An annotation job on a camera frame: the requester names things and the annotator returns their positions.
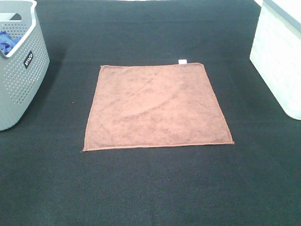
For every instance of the blue towel in basket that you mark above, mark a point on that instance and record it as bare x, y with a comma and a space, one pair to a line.
7, 43

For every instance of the grey perforated laundry basket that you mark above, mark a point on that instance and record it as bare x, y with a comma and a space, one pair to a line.
23, 69

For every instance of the white woven storage basket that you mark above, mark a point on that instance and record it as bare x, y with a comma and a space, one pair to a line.
276, 52

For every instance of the brown microfiber towel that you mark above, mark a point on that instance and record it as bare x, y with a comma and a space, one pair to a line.
154, 106

